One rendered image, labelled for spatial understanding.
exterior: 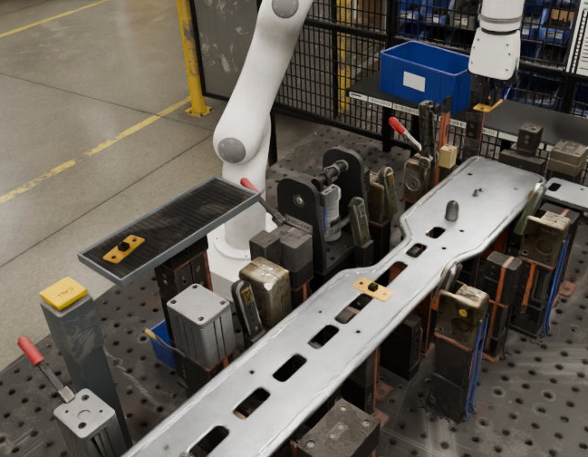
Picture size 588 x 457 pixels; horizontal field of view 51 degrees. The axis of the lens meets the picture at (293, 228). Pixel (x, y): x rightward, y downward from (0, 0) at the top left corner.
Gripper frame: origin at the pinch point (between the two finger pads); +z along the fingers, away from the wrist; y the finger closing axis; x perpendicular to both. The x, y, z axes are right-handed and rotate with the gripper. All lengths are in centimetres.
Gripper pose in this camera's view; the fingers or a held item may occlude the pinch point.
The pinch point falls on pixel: (489, 94)
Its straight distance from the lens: 154.2
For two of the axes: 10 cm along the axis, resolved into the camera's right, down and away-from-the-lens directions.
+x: 6.4, -4.6, 6.1
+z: 0.4, 8.2, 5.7
